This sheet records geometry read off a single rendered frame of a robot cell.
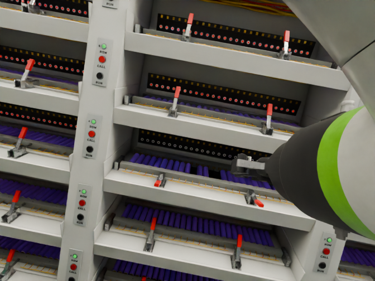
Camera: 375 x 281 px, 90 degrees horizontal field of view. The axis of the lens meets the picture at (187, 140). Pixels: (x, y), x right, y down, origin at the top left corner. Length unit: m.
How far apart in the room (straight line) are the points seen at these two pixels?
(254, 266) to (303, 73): 0.57
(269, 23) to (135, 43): 0.48
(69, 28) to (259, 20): 0.61
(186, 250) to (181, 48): 0.59
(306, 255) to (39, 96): 0.87
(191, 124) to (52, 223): 0.54
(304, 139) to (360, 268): 0.76
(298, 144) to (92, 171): 0.53
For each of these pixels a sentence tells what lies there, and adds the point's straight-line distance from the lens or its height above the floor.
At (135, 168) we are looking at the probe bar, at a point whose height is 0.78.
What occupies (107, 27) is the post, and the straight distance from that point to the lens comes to 0.61.
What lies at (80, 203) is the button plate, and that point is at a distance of 0.64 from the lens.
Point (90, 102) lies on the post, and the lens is 0.58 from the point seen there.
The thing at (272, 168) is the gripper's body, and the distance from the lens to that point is 0.23.
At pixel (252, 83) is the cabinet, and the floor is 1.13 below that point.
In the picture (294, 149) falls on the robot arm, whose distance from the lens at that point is 0.18.
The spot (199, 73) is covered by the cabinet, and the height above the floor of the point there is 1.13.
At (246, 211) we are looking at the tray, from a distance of 0.59.
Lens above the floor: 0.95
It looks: 6 degrees down
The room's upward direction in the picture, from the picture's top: 11 degrees clockwise
